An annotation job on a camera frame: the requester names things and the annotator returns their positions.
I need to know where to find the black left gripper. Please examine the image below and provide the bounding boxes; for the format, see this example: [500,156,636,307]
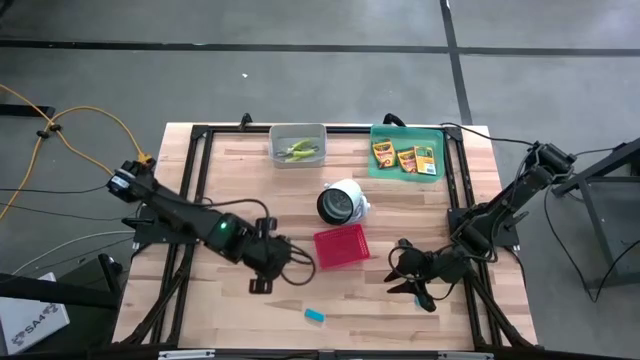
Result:
[243,216,294,296]

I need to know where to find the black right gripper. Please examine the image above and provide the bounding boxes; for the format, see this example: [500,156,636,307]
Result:
[383,238,469,314]

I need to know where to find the red plastic basket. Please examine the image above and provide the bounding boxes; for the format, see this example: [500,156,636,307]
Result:
[312,223,372,272]

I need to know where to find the yellow crayon box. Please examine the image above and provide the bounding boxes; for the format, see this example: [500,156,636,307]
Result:
[413,145,438,177]
[371,138,397,170]
[396,147,419,175]

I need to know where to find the white cup dark inside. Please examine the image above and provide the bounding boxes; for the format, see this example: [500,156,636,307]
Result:
[316,178,372,226]

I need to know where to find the grey plastic bin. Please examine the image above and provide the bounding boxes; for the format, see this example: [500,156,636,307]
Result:
[267,123,327,169]

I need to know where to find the green plastic tray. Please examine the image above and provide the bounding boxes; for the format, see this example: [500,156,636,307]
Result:
[368,125,446,184]

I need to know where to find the black furniture piece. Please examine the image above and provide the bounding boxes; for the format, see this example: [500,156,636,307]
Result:
[0,252,126,311]

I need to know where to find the black metal stand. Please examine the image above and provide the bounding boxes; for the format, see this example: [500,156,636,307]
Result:
[551,137,640,291]

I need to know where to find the white box with logo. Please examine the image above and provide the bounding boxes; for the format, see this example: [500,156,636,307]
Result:
[0,272,71,356]

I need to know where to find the black floor bar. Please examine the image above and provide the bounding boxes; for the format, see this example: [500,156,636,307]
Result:
[0,103,56,119]

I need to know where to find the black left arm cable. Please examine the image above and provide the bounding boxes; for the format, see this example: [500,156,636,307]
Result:
[199,198,317,287]

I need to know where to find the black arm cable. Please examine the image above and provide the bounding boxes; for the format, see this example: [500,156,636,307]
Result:
[438,122,537,147]
[199,198,317,287]

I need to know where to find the silver metal bracket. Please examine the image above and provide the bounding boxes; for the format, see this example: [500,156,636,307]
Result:
[158,349,216,360]
[438,351,495,360]

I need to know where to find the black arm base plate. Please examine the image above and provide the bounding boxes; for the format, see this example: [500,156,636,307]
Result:
[133,217,204,246]
[447,206,521,251]

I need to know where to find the black aluminium table frame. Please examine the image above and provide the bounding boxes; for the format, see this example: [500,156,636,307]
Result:
[119,122,534,351]

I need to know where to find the yellow extension cord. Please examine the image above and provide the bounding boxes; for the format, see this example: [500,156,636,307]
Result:
[0,83,154,221]

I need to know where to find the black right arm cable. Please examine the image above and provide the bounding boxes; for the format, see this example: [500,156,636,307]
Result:
[438,122,537,147]

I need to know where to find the white floor cable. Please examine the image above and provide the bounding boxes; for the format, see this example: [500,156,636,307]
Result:
[12,229,136,276]

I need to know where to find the black floor cable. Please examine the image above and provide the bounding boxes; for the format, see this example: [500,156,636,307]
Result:
[0,184,111,196]

